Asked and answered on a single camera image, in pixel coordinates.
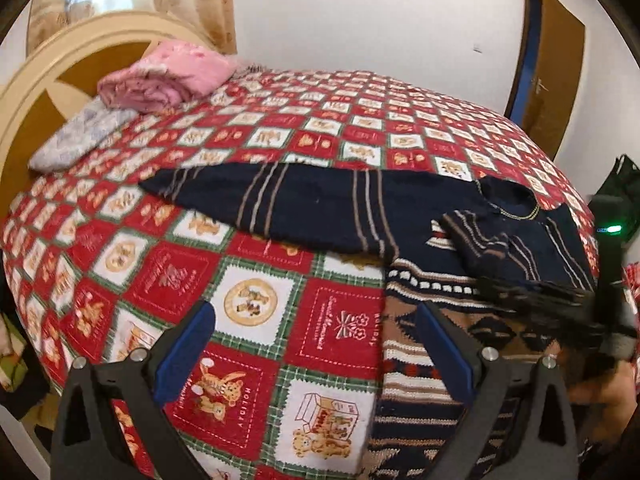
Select brown patterned knit sweater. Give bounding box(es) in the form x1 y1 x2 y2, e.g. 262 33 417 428
362 220 582 480

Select navy striped knit sweater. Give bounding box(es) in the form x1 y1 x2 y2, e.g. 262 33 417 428
141 162 594 290

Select person's right hand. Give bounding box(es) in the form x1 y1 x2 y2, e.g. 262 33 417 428
567 361 638 448

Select red christmas patchwork bedspread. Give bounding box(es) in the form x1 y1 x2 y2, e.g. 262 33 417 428
1 70 596 479

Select black bag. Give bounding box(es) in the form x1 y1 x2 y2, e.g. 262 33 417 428
597 154 640 221

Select grey floral pillow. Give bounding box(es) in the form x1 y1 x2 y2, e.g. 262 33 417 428
28 96 139 174

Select brown wooden door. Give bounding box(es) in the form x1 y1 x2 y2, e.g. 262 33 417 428
504 0 586 159

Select pink folded blanket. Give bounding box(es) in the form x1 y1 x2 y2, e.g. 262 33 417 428
96 40 238 113

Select cream wooden headboard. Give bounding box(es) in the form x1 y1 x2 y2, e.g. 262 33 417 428
1 11 215 216

